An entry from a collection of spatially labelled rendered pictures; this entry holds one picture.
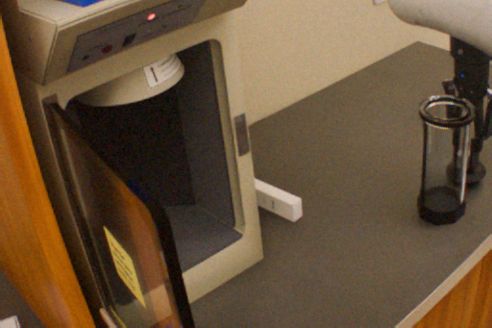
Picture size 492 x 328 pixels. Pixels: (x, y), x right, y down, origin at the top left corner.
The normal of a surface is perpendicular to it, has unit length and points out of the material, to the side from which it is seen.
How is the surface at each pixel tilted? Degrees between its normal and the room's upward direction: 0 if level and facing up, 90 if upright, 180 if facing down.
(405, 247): 0
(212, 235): 0
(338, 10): 90
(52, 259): 90
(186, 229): 0
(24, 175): 90
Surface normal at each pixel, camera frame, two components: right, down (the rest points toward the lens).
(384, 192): -0.12, -0.86
